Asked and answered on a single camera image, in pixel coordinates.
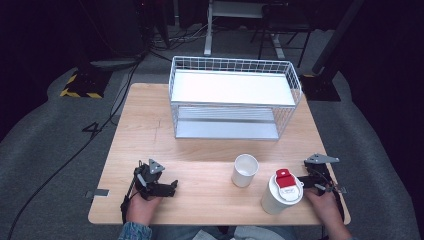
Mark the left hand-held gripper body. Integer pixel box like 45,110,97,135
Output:
132,158,170,202

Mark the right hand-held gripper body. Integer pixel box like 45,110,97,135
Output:
303,153,347,195

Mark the white tumbler with red lid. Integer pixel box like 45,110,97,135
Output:
260,168,305,216

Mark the small white cup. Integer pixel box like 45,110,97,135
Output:
231,153,260,188

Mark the white wire shelf rack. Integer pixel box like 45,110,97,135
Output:
168,55,304,142

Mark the person's left hand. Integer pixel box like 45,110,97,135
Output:
126,191,164,227

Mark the person's right hand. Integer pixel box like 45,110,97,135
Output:
304,188,346,232

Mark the grey tape strip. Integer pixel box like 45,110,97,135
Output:
85,188,111,200

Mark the black slanted stand with base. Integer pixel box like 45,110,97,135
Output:
299,0,365,103

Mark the black yellow striped stand base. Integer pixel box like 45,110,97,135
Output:
59,68,113,100

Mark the black chair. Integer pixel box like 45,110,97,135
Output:
249,2,316,68

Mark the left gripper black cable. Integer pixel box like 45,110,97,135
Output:
119,176,141,225

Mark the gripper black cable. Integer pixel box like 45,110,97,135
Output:
119,176,141,225
333,190,346,223

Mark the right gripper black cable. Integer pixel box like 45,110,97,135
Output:
333,190,346,223

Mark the long black floor cable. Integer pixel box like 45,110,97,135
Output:
6,56,145,240

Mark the bundle of floor cables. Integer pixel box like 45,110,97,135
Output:
148,21,214,56

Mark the white desk frame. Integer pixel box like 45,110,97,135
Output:
203,0,288,60

